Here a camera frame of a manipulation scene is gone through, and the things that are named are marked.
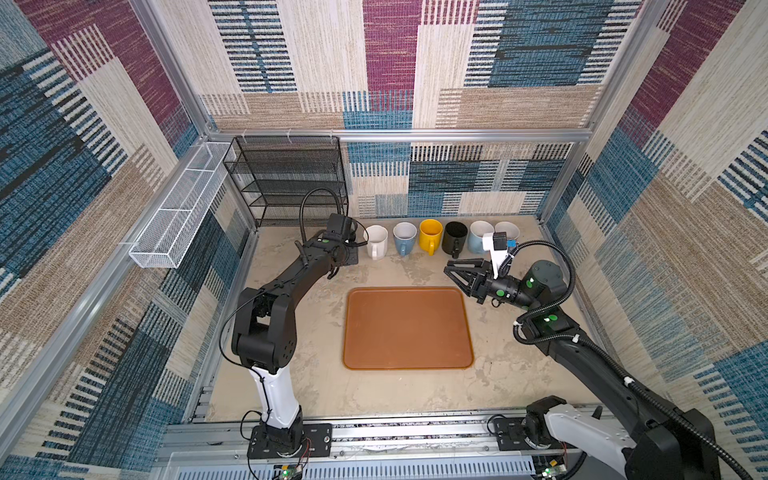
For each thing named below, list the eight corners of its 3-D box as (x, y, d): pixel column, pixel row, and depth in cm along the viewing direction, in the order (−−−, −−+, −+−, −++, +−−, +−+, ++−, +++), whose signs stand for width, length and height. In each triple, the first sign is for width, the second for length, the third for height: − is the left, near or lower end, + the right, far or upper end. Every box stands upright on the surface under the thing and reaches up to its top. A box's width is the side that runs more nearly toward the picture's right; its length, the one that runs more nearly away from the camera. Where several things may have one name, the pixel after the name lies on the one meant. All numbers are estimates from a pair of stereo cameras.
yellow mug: (419, 259, 110) (421, 243, 103) (417, 235, 117) (419, 218, 110) (441, 259, 110) (445, 243, 103) (438, 235, 117) (441, 218, 110)
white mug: (368, 270, 108) (366, 250, 99) (369, 245, 115) (367, 224, 106) (388, 270, 108) (388, 250, 99) (388, 245, 115) (388, 224, 106)
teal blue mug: (393, 263, 109) (394, 245, 101) (393, 240, 116) (393, 221, 108) (415, 263, 109) (417, 245, 101) (414, 240, 116) (415, 221, 108)
